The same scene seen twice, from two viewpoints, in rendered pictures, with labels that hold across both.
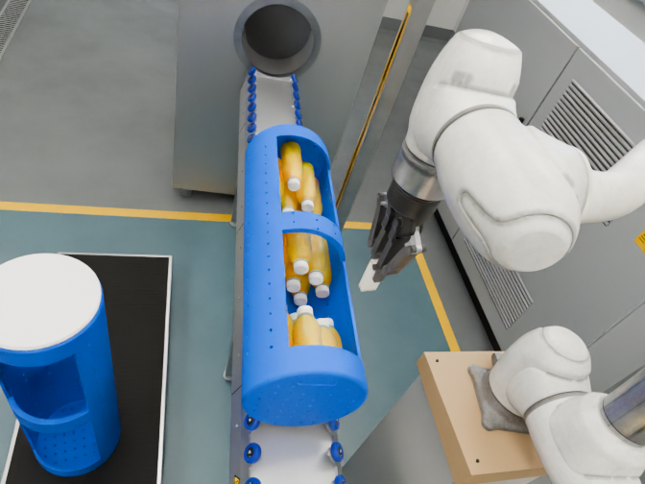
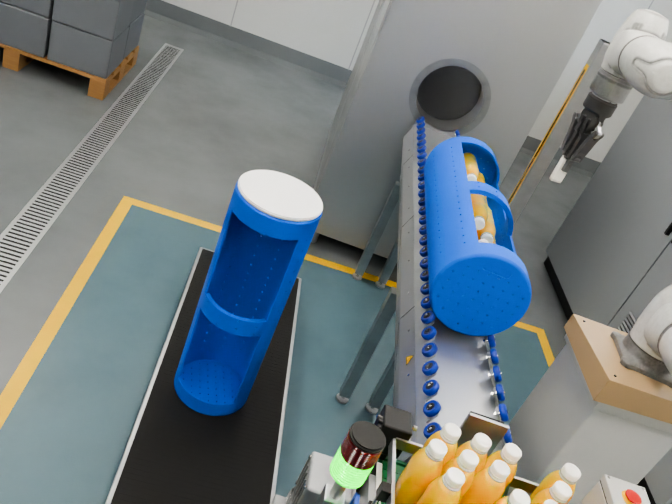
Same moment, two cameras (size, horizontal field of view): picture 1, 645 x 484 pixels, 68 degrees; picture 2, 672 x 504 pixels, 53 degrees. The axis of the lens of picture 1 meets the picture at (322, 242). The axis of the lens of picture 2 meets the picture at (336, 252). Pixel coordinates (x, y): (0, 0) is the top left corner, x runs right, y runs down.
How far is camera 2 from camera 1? 122 cm
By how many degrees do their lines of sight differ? 18
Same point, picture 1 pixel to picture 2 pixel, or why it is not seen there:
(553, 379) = not seen: outside the picture
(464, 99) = (638, 33)
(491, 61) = (653, 18)
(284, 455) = (450, 350)
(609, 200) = not seen: outside the picture
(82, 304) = (311, 206)
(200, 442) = (309, 443)
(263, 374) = (458, 255)
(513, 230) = (657, 65)
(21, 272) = (269, 177)
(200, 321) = (316, 346)
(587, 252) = not seen: outside the picture
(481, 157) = (645, 45)
